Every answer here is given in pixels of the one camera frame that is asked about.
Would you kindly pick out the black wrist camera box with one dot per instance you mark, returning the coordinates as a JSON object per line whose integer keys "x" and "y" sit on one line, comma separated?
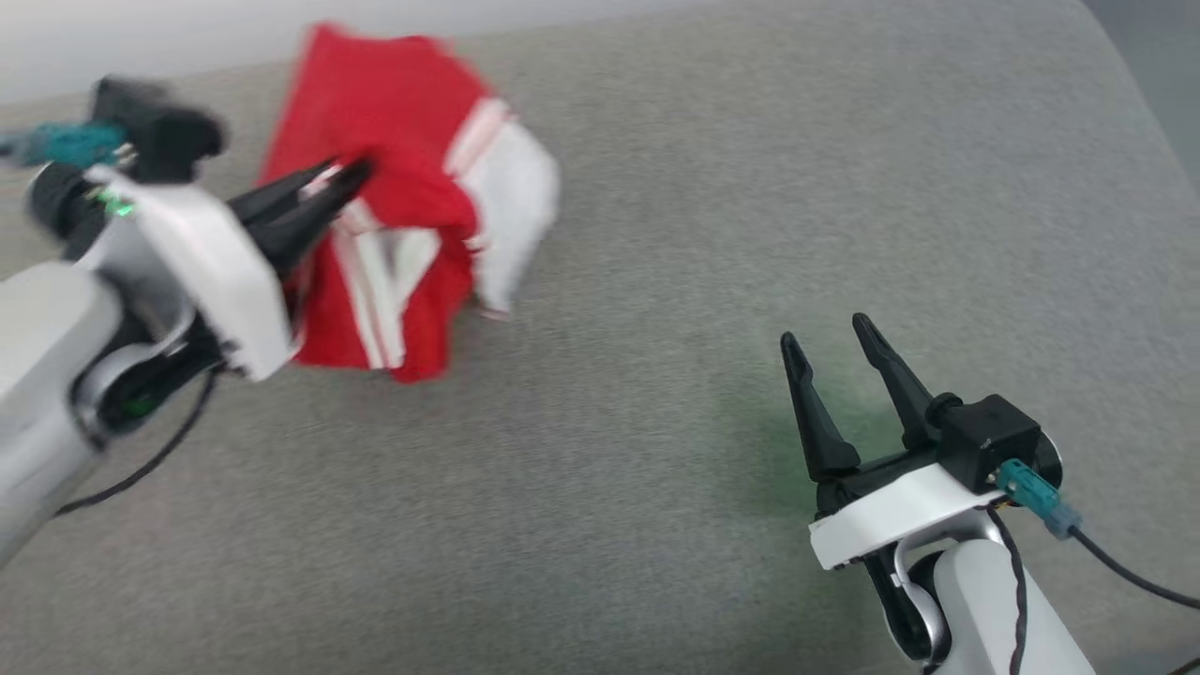
{"x": 164, "y": 131}
{"x": 989, "y": 436}

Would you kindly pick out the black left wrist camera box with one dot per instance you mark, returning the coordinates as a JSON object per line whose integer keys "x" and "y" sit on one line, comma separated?
{"x": 164, "y": 131}

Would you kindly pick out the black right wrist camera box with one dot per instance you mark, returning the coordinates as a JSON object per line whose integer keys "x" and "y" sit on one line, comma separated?
{"x": 989, "y": 436}

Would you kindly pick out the teal left camera connector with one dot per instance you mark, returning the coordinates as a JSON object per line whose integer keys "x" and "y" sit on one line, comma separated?
{"x": 66, "y": 143}

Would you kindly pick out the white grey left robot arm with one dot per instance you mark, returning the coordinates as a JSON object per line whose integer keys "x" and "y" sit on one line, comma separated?
{"x": 37, "y": 375}

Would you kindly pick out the red and white garment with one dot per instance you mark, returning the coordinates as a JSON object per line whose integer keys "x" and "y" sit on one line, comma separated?
{"x": 375, "y": 112}

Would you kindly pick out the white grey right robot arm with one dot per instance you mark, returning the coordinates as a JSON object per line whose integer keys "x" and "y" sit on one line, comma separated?
{"x": 994, "y": 609}

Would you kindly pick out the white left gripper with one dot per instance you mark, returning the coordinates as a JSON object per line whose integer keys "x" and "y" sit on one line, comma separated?
{"x": 206, "y": 272}

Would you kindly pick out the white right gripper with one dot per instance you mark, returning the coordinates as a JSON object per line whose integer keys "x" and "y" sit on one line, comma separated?
{"x": 891, "y": 516}

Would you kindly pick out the teal camera connector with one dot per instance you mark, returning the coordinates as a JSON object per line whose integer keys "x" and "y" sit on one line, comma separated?
{"x": 66, "y": 143}
{"x": 1031, "y": 492}

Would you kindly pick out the teal right camera connector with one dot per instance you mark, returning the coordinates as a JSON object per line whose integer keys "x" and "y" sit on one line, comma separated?
{"x": 1031, "y": 492}

